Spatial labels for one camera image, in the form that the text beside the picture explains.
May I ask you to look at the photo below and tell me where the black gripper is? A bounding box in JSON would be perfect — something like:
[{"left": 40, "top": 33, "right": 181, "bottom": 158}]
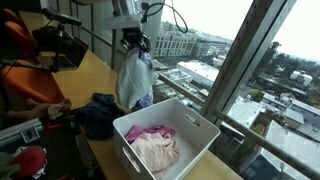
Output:
[{"left": 120, "top": 27, "right": 151, "bottom": 52}]

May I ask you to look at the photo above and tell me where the purple white floral garment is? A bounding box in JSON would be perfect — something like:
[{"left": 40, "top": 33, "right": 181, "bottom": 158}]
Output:
[{"left": 116, "top": 48, "right": 159, "bottom": 111}]

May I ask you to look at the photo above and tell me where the dark navy garment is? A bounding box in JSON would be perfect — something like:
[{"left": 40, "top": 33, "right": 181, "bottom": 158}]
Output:
[{"left": 74, "top": 93, "right": 125, "bottom": 140}]

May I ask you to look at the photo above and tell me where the magenta pink garment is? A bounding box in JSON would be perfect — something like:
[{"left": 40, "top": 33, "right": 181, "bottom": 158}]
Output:
[{"left": 125, "top": 125, "right": 176, "bottom": 144}]

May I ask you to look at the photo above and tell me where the peach pink garment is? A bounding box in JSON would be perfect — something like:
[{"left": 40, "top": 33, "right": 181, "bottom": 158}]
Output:
[{"left": 131, "top": 133, "right": 180, "bottom": 180}]

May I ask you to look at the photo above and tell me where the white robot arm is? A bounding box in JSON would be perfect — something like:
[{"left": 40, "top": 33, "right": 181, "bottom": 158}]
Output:
[{"left": 102, "top": 0, "right": 151, "bottom": 52}]

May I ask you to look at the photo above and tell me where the white plastic basket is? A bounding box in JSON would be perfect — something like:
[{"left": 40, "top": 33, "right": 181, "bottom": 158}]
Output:
[{"left": 113, "top": 99, "right": 220, "bottom": 180}]

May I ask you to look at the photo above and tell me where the black laptop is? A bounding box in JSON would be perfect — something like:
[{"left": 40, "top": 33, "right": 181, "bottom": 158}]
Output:
[{"left": 39, "top": 36, "right": 90, "bottom": 71}]

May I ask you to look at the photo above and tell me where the brown plush toy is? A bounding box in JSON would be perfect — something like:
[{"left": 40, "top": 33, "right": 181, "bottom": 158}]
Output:
[{"left": 26, "top": 99, "right": 72, "bottom": 120}]

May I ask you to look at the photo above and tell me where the orange chair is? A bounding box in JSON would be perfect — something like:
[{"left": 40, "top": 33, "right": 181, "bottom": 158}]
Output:
[{"left": 1, "top": 8, "right": 65, "bottom": 103}]

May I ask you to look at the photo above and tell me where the metal window handrail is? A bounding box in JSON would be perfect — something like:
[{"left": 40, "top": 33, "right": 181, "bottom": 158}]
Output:
[{"left": 68, "top": 0, "right": 320, "bottom": 179}]

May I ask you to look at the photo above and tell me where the red plush toy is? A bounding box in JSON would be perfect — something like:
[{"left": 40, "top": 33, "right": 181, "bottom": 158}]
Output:
[{"left": 12, "top": 146, "right": 46, "bottom": 178}]

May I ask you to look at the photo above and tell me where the black camera on stand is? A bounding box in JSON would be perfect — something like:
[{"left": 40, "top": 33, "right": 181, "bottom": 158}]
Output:
[{"left": 32, "top": 8, "right": 82, "bottom": 73}]

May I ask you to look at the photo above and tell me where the black camera tripod arm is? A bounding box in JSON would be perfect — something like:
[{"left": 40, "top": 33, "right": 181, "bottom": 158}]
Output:
[{"left": 0, "top": 59, "right": 59, "bottom": 73}]

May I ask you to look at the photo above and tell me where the silver aluminium frame rail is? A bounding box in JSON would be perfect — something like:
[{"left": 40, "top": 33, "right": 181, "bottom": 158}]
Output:
[{"left": 0, "top": 119, "right": 43, "bottom": 147}]

